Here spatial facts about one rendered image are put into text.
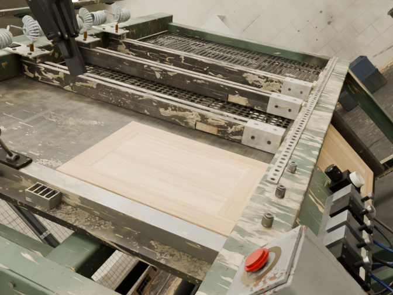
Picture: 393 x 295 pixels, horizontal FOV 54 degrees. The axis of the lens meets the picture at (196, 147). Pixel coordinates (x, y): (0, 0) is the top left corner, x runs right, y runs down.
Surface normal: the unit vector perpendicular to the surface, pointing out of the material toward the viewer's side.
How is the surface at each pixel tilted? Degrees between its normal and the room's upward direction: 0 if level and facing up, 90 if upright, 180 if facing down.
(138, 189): 54
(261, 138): 90
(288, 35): 90
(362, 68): 90
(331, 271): 90
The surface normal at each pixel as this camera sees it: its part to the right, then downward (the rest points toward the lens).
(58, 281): 0.12, -0.87
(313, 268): 0.63, -0.54
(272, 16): -0.28, 0.29
